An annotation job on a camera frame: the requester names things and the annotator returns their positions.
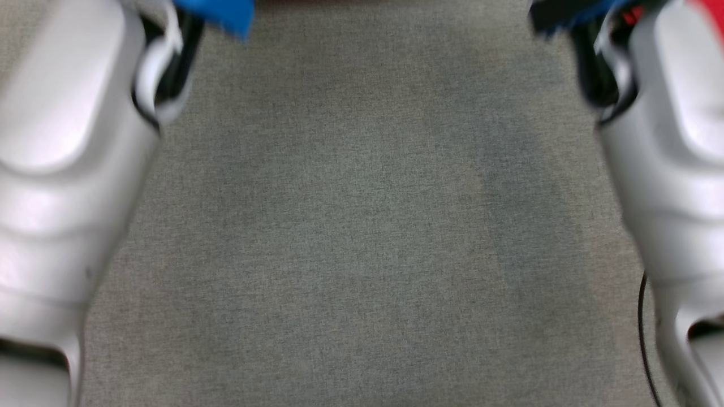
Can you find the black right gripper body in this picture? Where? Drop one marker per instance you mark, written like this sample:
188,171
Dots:
548,17

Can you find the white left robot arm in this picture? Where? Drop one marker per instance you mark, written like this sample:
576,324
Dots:
56,169

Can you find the red Bulls jersey white sleeves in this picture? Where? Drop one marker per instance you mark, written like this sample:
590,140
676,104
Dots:
712,22

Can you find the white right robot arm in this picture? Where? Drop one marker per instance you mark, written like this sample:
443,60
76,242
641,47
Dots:
679,169

